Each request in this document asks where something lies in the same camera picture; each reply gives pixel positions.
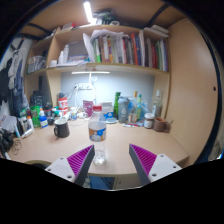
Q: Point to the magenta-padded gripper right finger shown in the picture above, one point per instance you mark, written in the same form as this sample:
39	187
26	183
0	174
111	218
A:
161	166

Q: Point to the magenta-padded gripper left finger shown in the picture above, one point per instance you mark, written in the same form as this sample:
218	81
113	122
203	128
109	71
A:
61	168

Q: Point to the clear red-capped water bottle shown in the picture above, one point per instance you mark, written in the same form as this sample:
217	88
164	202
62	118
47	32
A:
97	131

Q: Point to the black mug white inside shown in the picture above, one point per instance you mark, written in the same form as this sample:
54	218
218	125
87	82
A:
62	129

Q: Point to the brown ceramic mug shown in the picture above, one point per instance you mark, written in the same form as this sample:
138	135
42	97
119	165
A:
160	124

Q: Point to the brown jar white lid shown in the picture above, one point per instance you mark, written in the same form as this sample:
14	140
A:
149	121

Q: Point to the white pill bottle blue label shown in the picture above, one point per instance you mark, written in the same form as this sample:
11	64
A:
73	113

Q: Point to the green plastic bottle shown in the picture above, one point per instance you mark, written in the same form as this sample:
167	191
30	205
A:
35	115

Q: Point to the clear glass bottle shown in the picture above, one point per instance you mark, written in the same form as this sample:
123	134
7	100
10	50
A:
157	106

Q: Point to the red and white canister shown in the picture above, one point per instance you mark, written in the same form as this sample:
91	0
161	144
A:
62	104

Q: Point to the purple pouch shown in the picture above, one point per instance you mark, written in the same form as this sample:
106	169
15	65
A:
88	107

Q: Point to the grey shaker bottle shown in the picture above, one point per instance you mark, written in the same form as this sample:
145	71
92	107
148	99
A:
123	110

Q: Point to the light blue dish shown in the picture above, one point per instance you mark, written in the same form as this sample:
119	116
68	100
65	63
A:
111	120

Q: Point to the blue and white box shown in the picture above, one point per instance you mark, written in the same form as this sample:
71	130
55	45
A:
107	110

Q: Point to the green glass bottle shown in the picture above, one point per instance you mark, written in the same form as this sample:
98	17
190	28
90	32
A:
116	105

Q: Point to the white power strip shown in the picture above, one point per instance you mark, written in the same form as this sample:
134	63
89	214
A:
84	86

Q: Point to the wooden wardrobe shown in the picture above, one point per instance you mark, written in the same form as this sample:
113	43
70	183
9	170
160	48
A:
193	83

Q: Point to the white LED desk lamp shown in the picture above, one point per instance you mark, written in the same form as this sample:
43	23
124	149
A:
90	72

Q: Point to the hanging dark clothes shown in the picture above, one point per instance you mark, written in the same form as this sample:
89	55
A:
13	76

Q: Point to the wooden shelf unit with books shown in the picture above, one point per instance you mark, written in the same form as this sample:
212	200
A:
110	50

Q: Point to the ceiling tube light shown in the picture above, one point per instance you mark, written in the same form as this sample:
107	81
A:
88	11

